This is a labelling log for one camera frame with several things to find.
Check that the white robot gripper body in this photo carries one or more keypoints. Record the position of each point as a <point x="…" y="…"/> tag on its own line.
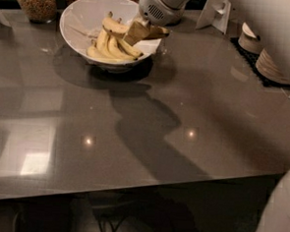
<point x="156" y="9"/>

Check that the black rubber mat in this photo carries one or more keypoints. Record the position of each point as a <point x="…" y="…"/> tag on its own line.
<point x="252" y="59"/>

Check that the back stack paper bowls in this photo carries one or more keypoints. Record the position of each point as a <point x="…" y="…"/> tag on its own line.
<point x="249" y="41"/>

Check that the black stool under table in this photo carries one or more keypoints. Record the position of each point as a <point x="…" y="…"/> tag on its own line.
<point x="96" y="212"/>

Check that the front stack paper bowls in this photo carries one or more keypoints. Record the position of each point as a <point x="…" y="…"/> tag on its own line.
<point x="269" y="69"/>

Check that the yellow banana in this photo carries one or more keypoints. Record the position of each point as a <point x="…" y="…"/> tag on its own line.
<point x="116" y="27"/>
<point x="93" y="53"/>

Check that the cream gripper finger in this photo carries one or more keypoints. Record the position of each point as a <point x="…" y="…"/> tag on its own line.
<point x="137" y="32"/>

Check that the white folded sign stand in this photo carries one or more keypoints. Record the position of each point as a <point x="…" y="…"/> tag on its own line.
<point x="215" y="13"/>

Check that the stack paper bowls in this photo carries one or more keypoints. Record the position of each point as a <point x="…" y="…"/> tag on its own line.
<point x="269" y="69"/>
<point x="249" y="41"/>

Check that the white ceramic bowl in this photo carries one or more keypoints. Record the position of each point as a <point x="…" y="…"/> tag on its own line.
<point x="96" y="10"/>

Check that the left glass cereal jar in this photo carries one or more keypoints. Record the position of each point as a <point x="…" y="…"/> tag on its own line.
<point x="39" y="11"/>

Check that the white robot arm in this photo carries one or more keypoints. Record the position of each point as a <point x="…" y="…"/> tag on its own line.
<point x="271" y="20"/>

